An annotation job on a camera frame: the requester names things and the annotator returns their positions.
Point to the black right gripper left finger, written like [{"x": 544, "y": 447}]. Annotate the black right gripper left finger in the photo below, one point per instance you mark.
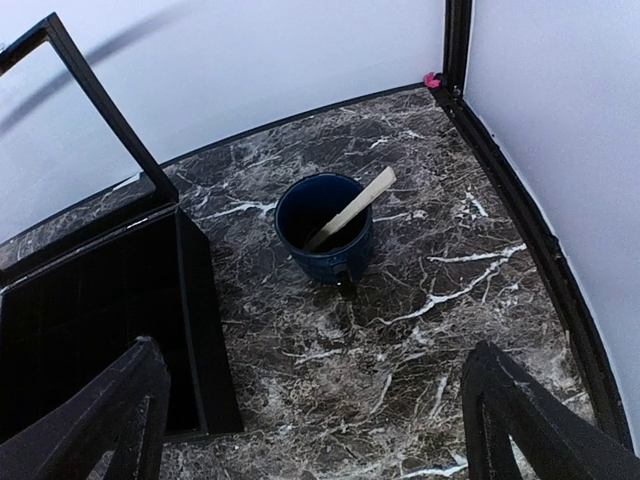
[{"x": 123, "y": 409}]

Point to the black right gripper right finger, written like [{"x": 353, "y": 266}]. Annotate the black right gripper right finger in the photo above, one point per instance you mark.
[{"x": 504, "y": 406}]

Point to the black display case with lid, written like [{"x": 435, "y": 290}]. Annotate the black display case with lid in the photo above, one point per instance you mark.
[{"x": 96, "y": 250}]

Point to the small pink red clip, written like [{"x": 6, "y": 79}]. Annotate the small pink red clip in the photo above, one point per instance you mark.
[{"x": 433, "y": 80}]

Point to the right black frame post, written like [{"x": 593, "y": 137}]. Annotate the right black frame post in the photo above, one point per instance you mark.
[{"x": 544, "y": 247}]

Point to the wooden stick in mug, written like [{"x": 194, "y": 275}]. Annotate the wooden stick in mug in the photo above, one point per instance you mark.
[{"x": 365, "y": 198}]

